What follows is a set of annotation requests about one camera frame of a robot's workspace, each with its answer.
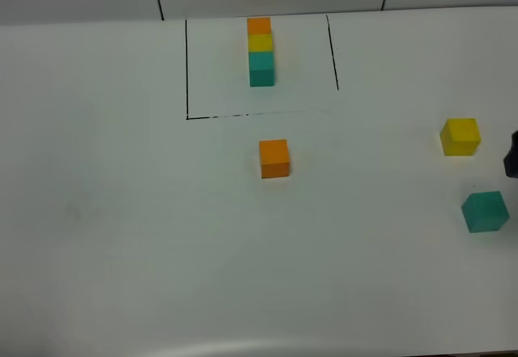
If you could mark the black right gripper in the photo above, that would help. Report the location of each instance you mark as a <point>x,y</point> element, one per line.
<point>510,161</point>

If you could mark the teal template block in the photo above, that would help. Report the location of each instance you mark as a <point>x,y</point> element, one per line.
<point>261,69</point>

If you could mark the yellow template block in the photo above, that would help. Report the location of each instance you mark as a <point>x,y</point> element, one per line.
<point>259,43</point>

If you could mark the orange template block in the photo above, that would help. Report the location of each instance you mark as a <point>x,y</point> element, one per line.
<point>259,26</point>

